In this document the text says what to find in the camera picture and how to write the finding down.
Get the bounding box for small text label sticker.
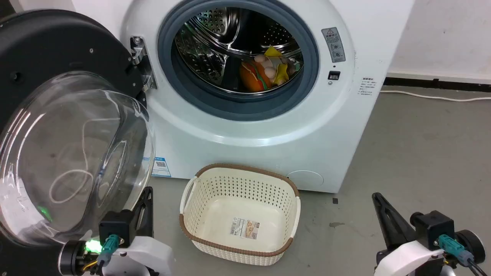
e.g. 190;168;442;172
359;77;378;96

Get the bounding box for metal door hinge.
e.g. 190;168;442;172
130;36;158;92

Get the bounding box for teal left cable connector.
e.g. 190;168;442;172
97;234;120;268

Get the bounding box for white floor cable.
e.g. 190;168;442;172
380;90;491;102

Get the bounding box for orange hamburger plush toy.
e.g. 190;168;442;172
240;61;272;92

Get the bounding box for washer door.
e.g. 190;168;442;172
0;9;156;276

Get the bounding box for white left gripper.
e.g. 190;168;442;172
101;187;175;276

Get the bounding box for doll with yellow clothes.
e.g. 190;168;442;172
254;46;302;86

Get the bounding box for round filter cover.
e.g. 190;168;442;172
286;170;325;189

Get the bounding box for paper label in basket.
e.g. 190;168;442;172
230;218;259;240

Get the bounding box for white front-load washing machine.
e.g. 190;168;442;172
71;0;415;194

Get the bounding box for black baseboard strip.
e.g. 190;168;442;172
384;77;491;93

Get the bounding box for blue white QR sticker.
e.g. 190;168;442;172
151;156;172;178

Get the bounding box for teal cable connector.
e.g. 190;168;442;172
97;234;120;268
438;234;475;268

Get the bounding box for teal right cable connector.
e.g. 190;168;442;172
438;234;475;268

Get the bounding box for stainless steel washer drum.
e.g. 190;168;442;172
175;7;305;95

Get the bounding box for grey warning sticker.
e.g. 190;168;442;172
321;27;346;63

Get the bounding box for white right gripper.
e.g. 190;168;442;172
372;192;448;276

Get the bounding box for cream plastic laundry basket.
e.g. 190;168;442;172
179;164;301;266

